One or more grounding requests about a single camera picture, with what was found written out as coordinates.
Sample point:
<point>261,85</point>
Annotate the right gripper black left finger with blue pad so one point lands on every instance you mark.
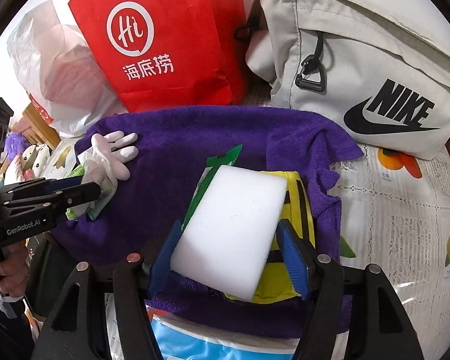
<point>76,327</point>

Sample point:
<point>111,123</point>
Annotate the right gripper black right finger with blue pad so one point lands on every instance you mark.
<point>379,326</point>

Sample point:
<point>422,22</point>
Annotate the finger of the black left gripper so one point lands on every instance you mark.
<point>67,198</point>
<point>39,187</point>

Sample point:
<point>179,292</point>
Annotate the light green small pack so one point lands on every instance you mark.
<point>96,189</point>

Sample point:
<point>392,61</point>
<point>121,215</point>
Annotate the white glove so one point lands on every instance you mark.
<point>105,164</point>

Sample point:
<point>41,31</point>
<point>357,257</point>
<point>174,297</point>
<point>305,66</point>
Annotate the yellow black pouch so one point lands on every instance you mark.
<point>286,272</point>

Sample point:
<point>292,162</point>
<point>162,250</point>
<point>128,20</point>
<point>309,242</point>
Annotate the white sponge block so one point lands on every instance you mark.
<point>226,242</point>

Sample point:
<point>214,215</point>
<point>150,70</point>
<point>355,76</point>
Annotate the green wet wipes pack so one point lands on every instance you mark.
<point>211,168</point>

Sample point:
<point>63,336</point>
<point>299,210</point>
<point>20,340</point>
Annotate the person's left hand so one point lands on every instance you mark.
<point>14,270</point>

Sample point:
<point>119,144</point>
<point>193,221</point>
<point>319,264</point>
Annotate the white plush toy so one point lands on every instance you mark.
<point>34,159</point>

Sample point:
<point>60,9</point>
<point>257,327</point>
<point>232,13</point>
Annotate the purple plush toy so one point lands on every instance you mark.
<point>15,143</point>

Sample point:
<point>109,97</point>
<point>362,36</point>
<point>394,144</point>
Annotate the wooden headboard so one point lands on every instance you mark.
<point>33,127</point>

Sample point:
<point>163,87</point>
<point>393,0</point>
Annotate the dark green rectangular box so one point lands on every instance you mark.
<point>50,267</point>

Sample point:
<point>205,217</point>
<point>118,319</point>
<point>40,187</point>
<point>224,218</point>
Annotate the blue tissue pack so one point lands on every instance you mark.
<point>181,339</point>

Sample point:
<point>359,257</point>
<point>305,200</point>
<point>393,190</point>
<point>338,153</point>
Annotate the fruit print tablecloth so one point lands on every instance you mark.
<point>399,217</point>

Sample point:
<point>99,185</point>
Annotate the white plastic Miniso bag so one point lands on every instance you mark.
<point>59,73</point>

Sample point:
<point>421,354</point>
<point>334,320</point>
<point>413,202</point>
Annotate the purple towel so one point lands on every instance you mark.
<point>174,145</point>

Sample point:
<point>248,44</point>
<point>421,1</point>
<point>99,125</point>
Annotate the red paper shopping bag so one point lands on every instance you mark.
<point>160,54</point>

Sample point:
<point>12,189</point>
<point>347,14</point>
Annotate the grey Nike waist bag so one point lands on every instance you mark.
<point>378,68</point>

